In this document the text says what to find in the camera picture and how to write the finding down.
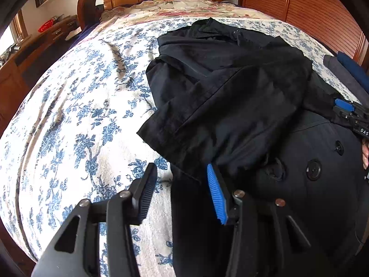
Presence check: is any black double-breasted coat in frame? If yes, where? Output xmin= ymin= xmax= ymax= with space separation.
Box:
xmin=138 ymin=19 xmax=368 ymax=276

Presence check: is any person's right hand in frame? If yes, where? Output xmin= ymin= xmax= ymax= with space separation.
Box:
xmin=361 ymin=139 xmax=369 ymax=169

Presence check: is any folded grey garment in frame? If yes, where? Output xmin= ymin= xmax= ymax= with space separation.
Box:
xmin=323 ymin=54 xmax=368 ymax=107

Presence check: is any folded navy blue garment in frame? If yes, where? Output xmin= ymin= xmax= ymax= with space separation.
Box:
xmin=337 ymin=51 xmax=369 ymax=91

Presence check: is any wooden louvered wardrobe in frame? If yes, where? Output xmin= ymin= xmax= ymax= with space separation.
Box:
xmin=239 ymin=0 xmax=368 ymax=70

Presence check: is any blue floral white bedspread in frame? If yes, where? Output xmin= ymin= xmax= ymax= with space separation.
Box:
xmin=0 ymin=15 xmax=361 ymax=277

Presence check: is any wooden desk cabinet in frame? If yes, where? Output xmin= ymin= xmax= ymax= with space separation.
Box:
xmin=0 ymin=15 xmax=79 ymax=132

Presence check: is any pink floral quilt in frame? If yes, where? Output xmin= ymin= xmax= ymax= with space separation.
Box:
xmin=100 ymin=0 xmax=272 ymax=26

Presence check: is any window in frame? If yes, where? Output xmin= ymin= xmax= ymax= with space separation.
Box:
xmin=0 ymin=10 xmax=29 ymax=54

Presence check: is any wooden chair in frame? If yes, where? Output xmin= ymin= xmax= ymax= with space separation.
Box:
xmin=77 ymin=0 xmax=103 ymax=31

